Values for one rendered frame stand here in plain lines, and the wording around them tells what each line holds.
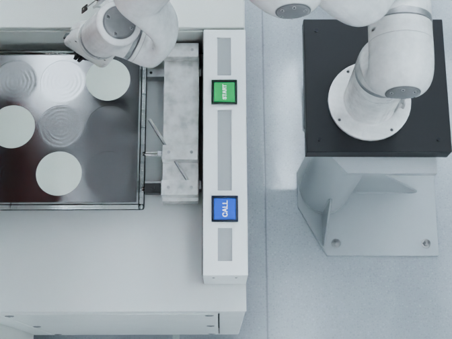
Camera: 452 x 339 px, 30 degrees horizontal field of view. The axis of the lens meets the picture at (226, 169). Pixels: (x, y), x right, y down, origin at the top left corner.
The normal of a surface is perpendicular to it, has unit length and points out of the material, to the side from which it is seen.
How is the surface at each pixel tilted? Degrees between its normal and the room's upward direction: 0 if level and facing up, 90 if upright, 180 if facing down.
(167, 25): 67
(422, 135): 1
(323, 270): 0
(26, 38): 90
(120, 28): 26
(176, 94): 0
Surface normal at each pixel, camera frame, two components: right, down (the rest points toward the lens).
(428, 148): 0.00, -0.27
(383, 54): -0.67, -0.16
